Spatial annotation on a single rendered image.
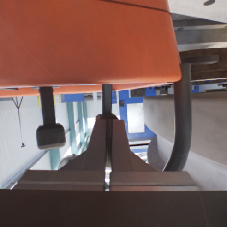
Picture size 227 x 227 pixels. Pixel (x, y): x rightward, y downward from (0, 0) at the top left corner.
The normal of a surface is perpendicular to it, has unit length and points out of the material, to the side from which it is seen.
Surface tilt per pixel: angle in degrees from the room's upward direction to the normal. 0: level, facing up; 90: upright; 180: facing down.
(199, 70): 90
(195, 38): 72
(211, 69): 90
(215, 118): 90
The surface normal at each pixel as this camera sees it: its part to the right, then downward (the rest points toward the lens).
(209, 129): -0.96, 0.09
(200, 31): 0.00, 0.11
